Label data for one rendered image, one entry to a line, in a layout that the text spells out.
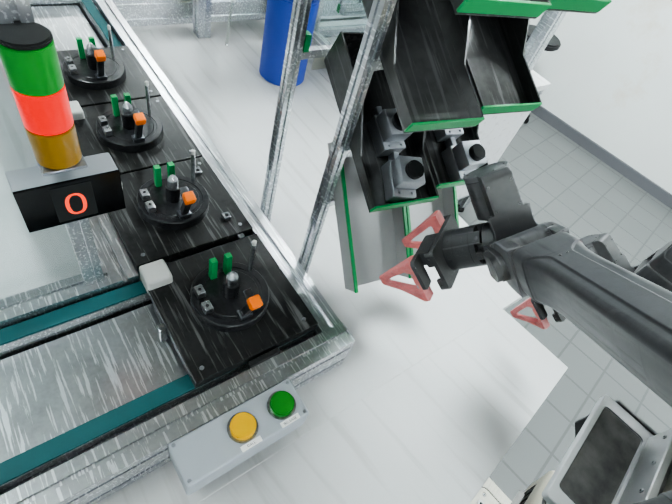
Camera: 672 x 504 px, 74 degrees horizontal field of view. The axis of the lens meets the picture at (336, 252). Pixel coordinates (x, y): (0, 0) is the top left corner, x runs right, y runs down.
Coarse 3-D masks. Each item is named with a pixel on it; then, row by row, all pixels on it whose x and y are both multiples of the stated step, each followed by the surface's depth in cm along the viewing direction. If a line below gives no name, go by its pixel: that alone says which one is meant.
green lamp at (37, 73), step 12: (0, 48) 42; (48, 48) 44; (12, 60) 43; (24, 60) 43; (36, 60) 43; (48, 60) 44; (12, 72) 44; (24, 72) 44; (36, 72) 44; (48, 72) 45; (60, 72) 47; (12, 84) 45; (24, 84) 45; (36, 84) 45; (48, 84) 46; (60, 84) 47; (36, 96) 46
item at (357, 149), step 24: (336, 48) 72; (336, 72) 73; (336, 96) 75; (384, 96) 80; (360, 120) 70; (360, 144) 71; (408, 144) 79; (360, 168) 73; (384, 192) 75; (432, 192) 77
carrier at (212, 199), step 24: (168, 168) 90; (192, 168) 91; (144, 192) 88; (168, 192) 88; (216, 192) 97; (120, 216) 87; (144, 216) 87; (168, 216) 87; (192, 216) 89; (216, 216) 93; (240, 216) 94; (144, 240) 85; (168, 240) 86; (192, 240) 87; (216, 240) 89; (144, 264) 82
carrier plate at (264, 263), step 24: (240, 240) 90; (168, 264) 83; (192, 264) 84; (264, 264) 88; (168, 288) 80; (288, 288) 86; (168, 312) 77; (192, 312) 78; (288, 312) 83; (192, 336) 75; (216, 336) 76; (240, 336) 77; (264, 336) 78; (288, 336) 79; (192, 360) 73; (216, 360) 74; (240, 360) 75
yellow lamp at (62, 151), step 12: (72, 132) 52; (36, 144) 50; (48, 144) 50; (60, 144) 51; (72, 144) 52; (36, 156) 52; (48, 156) 52; (60, 156) 52; (72, 156) 53; (60, 168) 53
